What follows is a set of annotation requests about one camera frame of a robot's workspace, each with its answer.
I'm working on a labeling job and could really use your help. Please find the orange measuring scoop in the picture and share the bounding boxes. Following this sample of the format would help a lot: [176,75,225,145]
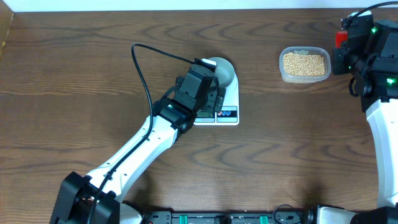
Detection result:
[335,30,348,48]

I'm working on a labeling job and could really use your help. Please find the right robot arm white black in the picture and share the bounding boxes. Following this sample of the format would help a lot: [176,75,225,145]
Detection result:
[301,15,397,223]

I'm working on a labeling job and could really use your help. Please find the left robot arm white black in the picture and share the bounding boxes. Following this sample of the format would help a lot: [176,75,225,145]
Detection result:
[50,58,236,223]

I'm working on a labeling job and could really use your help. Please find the white digital kitchen scale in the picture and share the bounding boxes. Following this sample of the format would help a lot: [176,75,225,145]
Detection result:
[194,72,240,126]

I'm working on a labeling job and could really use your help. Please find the grey white bowl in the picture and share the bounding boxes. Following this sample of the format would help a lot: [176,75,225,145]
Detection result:
[210,57,235,88]

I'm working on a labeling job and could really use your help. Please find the clear plastic container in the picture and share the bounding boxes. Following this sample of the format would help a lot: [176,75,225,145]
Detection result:
[279,46,331,83]

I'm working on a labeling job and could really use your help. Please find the yellow soybeans in container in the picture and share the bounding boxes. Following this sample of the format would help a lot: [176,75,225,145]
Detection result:
[282,52,325,77]

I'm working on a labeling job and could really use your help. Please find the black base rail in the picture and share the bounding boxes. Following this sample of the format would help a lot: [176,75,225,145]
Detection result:
[141,204,315,224]

